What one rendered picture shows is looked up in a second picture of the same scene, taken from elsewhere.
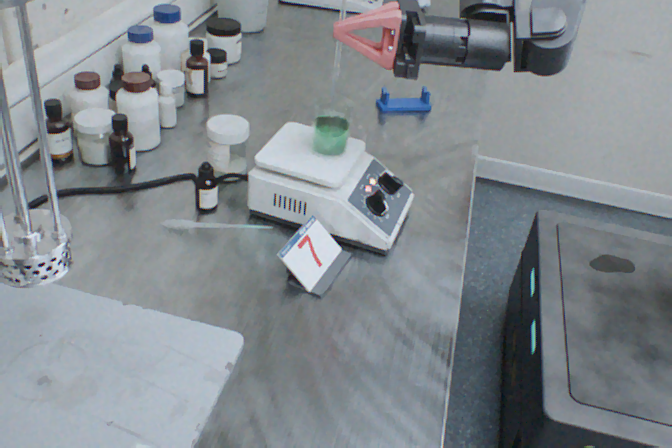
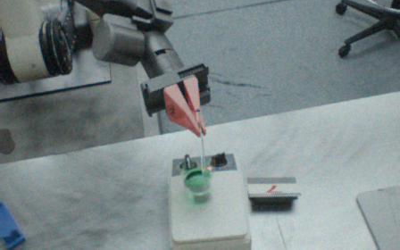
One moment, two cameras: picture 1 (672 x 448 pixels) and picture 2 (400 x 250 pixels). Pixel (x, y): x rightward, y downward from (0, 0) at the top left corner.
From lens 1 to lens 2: 0.96 m
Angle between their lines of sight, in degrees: 73
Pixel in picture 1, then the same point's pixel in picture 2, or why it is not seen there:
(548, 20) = (163, 1)
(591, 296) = (45, 148)
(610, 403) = (138, 129)
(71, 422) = not seen: outside the picture
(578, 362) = not seen: hidden behind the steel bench
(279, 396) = (372, 164)
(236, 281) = (317, 226)
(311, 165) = (229, 194)
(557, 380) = not seen: hidden behind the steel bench
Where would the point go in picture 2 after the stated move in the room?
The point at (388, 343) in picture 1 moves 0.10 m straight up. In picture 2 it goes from (303, 137) to (308, 104)
